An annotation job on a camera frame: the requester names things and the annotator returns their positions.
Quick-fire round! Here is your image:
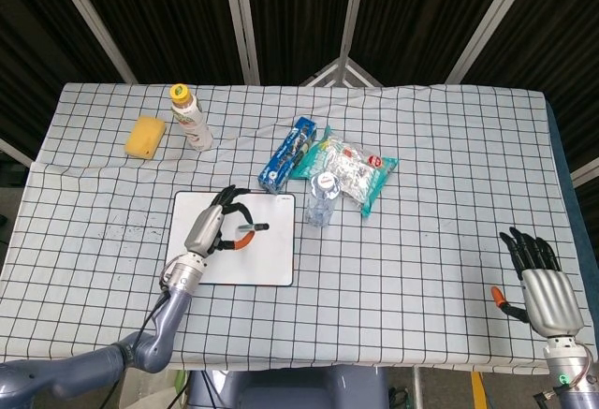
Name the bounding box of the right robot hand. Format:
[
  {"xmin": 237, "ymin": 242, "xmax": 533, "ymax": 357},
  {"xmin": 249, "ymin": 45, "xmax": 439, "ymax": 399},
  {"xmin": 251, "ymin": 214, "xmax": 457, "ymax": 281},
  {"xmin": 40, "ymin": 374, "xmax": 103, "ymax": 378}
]
[{"xmin": 490, "ymin": 226, "xmax": 586, "ymax": 338}]

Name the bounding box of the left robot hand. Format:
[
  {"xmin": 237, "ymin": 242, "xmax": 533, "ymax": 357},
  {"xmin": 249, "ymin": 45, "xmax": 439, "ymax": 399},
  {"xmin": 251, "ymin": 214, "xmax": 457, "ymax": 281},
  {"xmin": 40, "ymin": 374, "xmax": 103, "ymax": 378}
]
[{"xmin": 183, "ymin": 184, "xmax": 257, "ymax": 259}]

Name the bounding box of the white dry-erase board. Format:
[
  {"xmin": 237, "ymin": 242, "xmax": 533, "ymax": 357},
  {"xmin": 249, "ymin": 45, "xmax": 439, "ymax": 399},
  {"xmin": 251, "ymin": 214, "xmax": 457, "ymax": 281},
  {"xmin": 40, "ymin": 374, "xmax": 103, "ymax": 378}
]
[{"xmin": 162, "ymin": 190, "xmax": 298, "ymax": 286}]

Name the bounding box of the yellow sponge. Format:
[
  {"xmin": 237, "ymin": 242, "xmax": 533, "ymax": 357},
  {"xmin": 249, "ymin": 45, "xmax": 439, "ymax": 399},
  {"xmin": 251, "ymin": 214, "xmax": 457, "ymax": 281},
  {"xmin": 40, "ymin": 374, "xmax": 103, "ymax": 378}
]
[{"xmin": 123, "ymin": 115, "xmax": 168, "ymax": 161}]

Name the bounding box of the yellow-capped drink bottle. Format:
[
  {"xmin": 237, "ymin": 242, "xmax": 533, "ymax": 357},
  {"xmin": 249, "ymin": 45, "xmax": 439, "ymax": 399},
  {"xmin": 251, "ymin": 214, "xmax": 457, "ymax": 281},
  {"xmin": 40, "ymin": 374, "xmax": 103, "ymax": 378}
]
[{"xmin": 168, "ymin": 82, "xmax": 215, "ymax": 153}]

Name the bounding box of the blue cardboard box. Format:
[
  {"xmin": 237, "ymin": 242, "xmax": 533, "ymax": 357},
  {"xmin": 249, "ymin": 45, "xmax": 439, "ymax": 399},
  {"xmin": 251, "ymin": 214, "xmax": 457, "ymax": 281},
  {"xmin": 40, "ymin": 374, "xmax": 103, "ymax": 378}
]
[{"xmin": 257, "ymin": 116, "xmax": 318, "ymax": 195}]

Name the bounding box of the clear water bottle white cap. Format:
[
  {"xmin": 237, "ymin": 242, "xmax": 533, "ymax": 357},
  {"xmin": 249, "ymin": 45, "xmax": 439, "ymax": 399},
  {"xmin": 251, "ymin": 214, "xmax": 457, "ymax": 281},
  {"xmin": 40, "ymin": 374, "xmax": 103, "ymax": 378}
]
[{"xmin": 305, "ymin": 170, "xmax": 340, "ymax": 229}]

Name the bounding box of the white black-checked tablecloth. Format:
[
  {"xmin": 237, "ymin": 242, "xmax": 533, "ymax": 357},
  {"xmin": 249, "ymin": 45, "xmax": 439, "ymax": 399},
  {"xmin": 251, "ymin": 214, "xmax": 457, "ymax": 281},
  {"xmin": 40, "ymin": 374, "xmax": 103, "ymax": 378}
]
[{"xmin": 0, "ymin": 81, "xmax": 592, "ymax": 375}]

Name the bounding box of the dark blue under cloth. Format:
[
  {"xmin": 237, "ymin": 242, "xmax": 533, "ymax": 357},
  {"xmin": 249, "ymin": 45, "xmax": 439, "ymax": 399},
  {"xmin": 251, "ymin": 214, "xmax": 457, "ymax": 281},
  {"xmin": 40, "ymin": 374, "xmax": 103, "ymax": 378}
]
[{"xmin": 542, "ymin": 93, "xmax": 593, "ymax": 260}]

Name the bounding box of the metal table leg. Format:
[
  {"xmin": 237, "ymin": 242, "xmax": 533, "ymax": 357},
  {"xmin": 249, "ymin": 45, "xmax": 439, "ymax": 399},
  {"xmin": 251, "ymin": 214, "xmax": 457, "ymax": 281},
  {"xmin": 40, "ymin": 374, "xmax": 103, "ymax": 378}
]
[{"xmin": 411, "ymin": 366, "xmax": 424, "ymax": 409}]

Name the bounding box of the teal snack bag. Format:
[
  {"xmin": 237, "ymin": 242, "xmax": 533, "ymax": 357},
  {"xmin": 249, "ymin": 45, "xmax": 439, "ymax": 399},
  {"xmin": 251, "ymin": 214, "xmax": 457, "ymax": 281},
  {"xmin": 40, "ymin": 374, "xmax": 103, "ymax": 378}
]
[{"xmin": 289, "ymin": 125, "xmax": 400, "ymax": 218}]

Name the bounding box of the grey robot torso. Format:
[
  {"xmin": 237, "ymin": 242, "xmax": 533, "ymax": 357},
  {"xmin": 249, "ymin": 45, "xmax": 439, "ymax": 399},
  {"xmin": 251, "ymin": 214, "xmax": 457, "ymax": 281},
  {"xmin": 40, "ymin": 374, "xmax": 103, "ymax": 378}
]
[{"xmin": 186, "ymin": 365, "xmax": 389, "ymax": 409}]

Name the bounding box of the white metal screen foot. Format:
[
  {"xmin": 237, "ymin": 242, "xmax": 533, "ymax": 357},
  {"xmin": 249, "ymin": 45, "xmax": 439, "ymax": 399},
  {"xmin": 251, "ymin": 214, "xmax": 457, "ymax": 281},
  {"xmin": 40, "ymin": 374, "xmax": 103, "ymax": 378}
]
[{"xmin": 301, "ymin": 55, "xmax": 385, "ymax": 88}]

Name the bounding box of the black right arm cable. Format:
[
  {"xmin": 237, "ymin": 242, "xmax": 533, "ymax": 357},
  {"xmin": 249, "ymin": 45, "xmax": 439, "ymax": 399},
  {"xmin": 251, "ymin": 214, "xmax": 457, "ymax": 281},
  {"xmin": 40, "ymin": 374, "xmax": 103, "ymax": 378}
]
[{"xmin": 534, "ymin": 387, "xmax": 565, "ymax": 405}]

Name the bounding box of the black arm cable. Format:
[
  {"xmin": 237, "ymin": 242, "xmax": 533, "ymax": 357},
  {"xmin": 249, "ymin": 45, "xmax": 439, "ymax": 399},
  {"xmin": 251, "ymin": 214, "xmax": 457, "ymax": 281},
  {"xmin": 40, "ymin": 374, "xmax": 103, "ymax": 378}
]
[
  {"xmin": 534, "ymin": 387, "xmax": 565, "ymax": 405},
  {"xmin": 105, "ymin": 266, "xmax": 172, "ymax": 409}
]

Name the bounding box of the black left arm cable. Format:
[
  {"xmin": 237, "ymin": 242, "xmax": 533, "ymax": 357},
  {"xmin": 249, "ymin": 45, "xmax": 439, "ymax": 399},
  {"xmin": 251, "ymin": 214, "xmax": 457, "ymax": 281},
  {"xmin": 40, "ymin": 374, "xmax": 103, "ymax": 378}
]
[{"xmin": 105, "ymin": 266, "xmax": 172, "ymax": 409}]

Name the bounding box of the black screen panel white frame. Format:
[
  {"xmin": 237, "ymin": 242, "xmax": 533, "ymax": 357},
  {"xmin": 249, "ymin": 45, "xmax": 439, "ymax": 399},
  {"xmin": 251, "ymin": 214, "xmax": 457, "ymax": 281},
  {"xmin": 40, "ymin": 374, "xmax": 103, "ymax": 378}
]
[
  {"xmin": 0, "ymin": 0, "xmax": 137, "ymax": 167},
  {"xmin": 46, "ymin": 0, "xmax": 261, "ymax": 85},
  {"xmin": 341, "ymin": 0, "xmax": 539, "ymax": 85},
  {"xmin": 222, "ymin": 0, "xmax": 369, "ymax": 85},
  {"xmin": 444, "ymin": 0, "xmax": 599, "ymax": 185}
]

